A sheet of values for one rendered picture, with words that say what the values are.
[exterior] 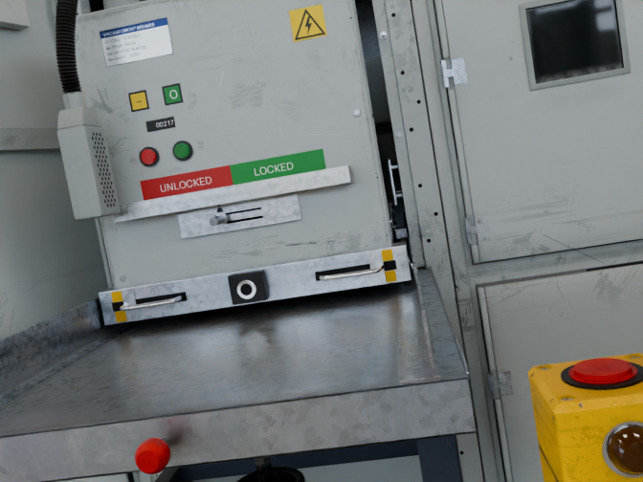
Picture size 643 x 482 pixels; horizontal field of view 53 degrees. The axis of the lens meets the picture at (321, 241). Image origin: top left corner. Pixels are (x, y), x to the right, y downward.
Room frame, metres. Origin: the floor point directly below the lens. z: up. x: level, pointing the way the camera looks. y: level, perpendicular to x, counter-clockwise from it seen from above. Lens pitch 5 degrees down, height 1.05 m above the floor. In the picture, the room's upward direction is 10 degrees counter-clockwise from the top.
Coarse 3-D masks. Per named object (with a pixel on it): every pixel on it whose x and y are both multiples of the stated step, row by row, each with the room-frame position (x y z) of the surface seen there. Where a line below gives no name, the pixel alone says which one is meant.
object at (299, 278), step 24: (288, 264) 1.07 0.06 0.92; (312, 264) 1.07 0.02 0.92; (336, 264) 1.06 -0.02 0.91; (360, 264) 1.06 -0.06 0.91; (384, 264) 1.05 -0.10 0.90; (408, 264) 1.05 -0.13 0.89; (120, 288) 1.12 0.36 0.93; (144, 288) 1.11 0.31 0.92; (168, 288) 1.10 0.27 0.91; (192, 288) 1.10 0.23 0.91; (216, 288) 1.09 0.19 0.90; (288, 288) 1.07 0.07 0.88; (312, 288) 1.07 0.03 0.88; (336, 288) 1.06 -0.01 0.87; (144, 312) 1.11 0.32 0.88; (168, 312) 1.10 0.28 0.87; (192, 312) 1.10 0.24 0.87
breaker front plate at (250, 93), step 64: (192, 0) 1.10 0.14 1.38; (256, 0) 1.08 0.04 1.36; (320, 0) 1.07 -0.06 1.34; (128, 64) 1.11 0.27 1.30; (192, 64) 1.10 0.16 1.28; (256, 64) 1.09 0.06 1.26; (320, 64) 1.07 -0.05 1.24; (128, 128) 1.12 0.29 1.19; (192, 128) 1.10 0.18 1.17; (256, 128) 1.09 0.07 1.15; (320, 128) 1.07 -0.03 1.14; (128, 192) 1.12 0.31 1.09; (320, 192) 1.08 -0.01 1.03; (128, 256) 1.12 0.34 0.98; (192, 256) 1.11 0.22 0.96; (256, 256) 1.09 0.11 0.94; (320, 256) 1.08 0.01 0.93
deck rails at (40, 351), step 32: (416, 288) 1.05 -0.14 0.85; (64, 320) 1.01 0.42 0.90; (96, 320) 1.10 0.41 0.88; (416, 320) 0.83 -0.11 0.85; (0, 352) 0.84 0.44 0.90; (32, 352) 0.91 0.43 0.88; (64, 352) 0.99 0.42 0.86; (416, 352) 0.69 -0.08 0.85; (0, 384) 0.83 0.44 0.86; (32, 384) 0.84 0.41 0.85
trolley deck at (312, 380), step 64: (192, 320) 1.13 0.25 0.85; (256, 320) 1.03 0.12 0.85; (320, 320) 0.95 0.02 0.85; (384, 320) 0.88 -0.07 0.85; (448, 320) 0.81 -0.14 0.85; (64, 384) 0.83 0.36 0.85; (128, 384) 0.77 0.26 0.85; (192, 384) 0.72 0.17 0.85; (256, 384) 0.68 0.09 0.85; (320, 384) 0.64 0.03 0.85; (384, 384) 0.61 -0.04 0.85; (448, 384) 0.60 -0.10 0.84; (0, 448) 0.66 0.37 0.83; (64, 448) 0.65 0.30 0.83; (128, 448) 0.64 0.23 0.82; (192, 448) 0.63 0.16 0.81; (256, 448) 0.62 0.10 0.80; (320, 448) 0.61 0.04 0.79
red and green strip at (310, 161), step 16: (272, 160) 1.09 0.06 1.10; (288, 160) 1.08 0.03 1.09; (304, 160) 1.08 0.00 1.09; (320, 160) 1.07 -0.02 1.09; (176, 176) 1.11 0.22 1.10; (192, 176) 1.10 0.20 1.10; (208, 176) 1.10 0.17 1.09; (224, 176) 1.10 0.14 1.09; (240, 176) 1.09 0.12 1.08; (256, 176) 1.09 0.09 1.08; (272, 176) 1.09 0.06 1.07; (144, 192) 1.12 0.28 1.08; (160, 192) 1.11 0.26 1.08; (176, 192) 1.11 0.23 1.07
